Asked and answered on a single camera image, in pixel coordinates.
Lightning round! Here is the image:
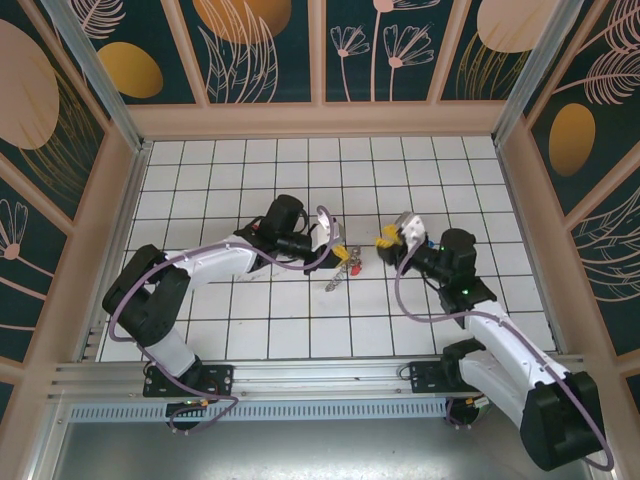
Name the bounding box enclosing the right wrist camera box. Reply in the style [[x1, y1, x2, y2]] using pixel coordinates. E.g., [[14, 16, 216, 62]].
[[391, 211, 430, 251]]

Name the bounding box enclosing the slotted grey cable duct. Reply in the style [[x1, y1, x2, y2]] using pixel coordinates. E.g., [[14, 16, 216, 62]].
[[67, 399, 449, 422]]

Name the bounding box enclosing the grey metal sheet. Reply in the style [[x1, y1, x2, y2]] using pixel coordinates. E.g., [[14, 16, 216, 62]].
[[29, 419, 616, 480]]

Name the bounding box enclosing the grooved aluminium side rail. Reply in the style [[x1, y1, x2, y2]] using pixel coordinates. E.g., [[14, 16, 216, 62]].
[[87, 324, 109, 362]]

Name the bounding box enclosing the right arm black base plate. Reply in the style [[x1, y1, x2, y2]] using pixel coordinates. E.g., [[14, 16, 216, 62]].
[[407, 360, 466, 396]]

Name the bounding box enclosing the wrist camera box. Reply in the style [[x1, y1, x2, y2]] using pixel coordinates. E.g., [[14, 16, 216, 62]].
[[391, 211, 430, 251], [310, 213, 347, 250]]

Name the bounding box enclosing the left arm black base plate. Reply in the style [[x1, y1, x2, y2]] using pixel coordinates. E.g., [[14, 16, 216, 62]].
[[143, 363, 236, 399]]

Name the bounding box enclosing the aluminium mounting rail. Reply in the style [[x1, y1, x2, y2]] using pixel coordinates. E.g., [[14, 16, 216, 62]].
[[47, 357, 591, 401]]

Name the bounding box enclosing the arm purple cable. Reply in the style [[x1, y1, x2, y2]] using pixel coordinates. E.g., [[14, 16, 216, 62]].
[[394, 239, 616, 472], [107, 203, 342, 436]]

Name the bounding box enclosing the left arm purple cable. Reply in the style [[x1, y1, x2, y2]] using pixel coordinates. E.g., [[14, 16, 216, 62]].
[[107, 203, 342, 436]]

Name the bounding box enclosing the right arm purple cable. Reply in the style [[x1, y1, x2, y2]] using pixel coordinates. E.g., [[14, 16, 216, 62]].
[[394, 239, 616, 472]]

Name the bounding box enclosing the aluminium corner post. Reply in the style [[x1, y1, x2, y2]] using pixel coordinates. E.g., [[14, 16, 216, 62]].
[[492, 0, 601, 146], [39, 0, 151, 151]]

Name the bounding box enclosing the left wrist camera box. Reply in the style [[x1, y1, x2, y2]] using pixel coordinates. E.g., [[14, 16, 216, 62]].
[[310, 213, 347, 250]]

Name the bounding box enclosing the silver keyring chain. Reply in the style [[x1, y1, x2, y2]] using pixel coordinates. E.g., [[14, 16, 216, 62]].
[[323, 243, 367, 294]]

